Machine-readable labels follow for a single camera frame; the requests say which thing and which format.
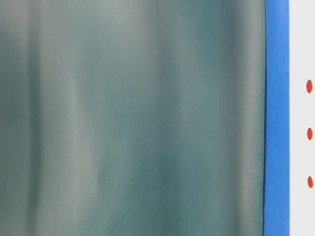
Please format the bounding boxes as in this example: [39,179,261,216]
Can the green backdrop curtain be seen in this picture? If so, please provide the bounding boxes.
[0,0,265,236]

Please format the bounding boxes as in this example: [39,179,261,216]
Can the white foam board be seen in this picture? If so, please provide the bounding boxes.
[289,0,315,236]

